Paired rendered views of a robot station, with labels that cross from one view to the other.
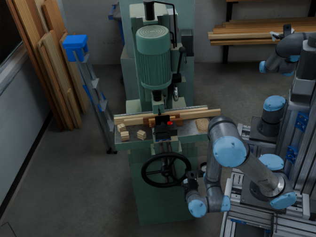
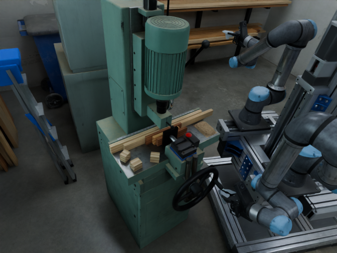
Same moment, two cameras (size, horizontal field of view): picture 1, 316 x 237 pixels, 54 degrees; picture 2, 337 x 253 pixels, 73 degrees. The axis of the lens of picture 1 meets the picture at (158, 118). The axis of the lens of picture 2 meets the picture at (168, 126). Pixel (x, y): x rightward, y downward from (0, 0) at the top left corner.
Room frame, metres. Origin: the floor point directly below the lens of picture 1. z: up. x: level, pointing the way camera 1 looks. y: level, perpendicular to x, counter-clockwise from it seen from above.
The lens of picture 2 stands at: (0.74, 0.51, 1.78)
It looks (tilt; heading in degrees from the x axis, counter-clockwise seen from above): 41 degrees down; 324
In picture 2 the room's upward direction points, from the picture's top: 6 degrees clockwise
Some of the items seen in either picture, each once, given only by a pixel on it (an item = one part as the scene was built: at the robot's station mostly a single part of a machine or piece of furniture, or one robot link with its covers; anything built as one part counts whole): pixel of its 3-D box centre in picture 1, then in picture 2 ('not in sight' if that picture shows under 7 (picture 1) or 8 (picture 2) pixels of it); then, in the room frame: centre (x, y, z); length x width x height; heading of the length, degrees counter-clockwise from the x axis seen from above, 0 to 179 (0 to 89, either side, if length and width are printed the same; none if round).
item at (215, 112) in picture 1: (172, 117); (172, 127); (1.52, -0.09, 0.92); 0.61 x 0.02 x 0.04; 93
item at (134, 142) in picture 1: (163, 135); (172, 150); (1.41, -0.03, 0.87); 0.61 x 0.30 x 0.06; 93
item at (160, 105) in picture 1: (158, 103); (159, 115); (1.54, -0.01, 1.03); 0.14 x 0.07 x 0.09; 3
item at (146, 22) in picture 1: (149, 15); (149, 4); (1.66, 0.00, 1.54); 0.08 x 0.08 x 0.17; 3
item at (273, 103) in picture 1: (274, 108); (258, 98); (1.45, -0.71, 0.98); 0.13 x 0.12 x 0.14; 83
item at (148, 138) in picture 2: (161, 119); (163, 133); (1.50, -0.02, 0.93); 0.23 x 0.01 x 0.05; 93
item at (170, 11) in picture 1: (171, 24); not in sight; (1.85, -0.13, 1.40); 0.10 x 0.06 x 0.16; 3
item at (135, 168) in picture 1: (161, 164); (146, 179); (1.64, 0.00, 0.36); 0.58 x 0.45 x 0.71; 3
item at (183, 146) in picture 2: (165, 130); (186, 144); (1.33, -0.04, 0.99); 0.13 x 0.11 x 0.06; 93
